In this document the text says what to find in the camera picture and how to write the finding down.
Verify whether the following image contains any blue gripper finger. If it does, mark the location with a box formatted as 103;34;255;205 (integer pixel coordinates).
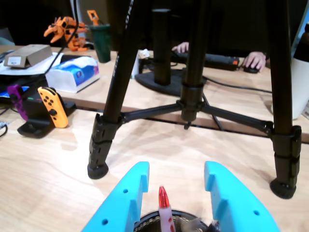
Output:
81;161;150;232
204;161;281;232

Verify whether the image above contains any red retractable pen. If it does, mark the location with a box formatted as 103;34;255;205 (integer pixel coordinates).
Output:
158;185;175;232

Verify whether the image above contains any black mesh pen holder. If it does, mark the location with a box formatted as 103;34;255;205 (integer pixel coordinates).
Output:
133;209;219;232

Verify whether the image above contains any person left hand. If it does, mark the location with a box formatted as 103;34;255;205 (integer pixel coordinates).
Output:
242;52;267;73

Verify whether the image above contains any person right hand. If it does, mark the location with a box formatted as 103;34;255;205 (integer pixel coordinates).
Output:
171;42;190;54

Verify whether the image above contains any orange game controller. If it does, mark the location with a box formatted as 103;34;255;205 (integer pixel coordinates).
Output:
37;86;69;129

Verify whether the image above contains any black controller charging dock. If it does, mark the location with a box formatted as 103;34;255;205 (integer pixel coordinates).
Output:
16;93;77;139

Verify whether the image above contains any black computer mouse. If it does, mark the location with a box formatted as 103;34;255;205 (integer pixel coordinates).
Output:
242;64;260;74

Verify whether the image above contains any purple game controller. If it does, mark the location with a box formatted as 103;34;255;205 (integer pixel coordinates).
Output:
6;84;29;121

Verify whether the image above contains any blue white tissue pack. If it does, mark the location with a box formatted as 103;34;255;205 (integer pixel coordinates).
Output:
44;55;101;94

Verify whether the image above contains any black keyboard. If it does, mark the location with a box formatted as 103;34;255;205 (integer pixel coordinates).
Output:
171;51;240;72

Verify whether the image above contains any black flat device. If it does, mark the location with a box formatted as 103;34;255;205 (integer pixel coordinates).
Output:
0;73;48;91

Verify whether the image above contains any crumpled white paper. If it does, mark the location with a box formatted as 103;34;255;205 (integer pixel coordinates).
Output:
139;48;152;60

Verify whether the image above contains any dark green cup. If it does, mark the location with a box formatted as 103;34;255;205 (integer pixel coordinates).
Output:
89;23;112;64

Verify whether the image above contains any black monitor stand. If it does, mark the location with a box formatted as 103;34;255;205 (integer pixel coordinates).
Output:
134;8;208;97

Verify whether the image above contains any brown cardboard box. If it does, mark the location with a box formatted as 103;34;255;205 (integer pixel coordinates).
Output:
3;44;54;70

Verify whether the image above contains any orange printed tool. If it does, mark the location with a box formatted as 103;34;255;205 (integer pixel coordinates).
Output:
86;9;100;26

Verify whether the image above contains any black camera tripod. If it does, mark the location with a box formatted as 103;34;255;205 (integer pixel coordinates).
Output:
86;0;303;200

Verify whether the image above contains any black desk cable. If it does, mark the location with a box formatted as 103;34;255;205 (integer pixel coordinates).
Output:
202;76;273;94

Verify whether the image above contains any black hanging cable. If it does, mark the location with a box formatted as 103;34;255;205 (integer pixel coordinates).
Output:
44;0;80;74

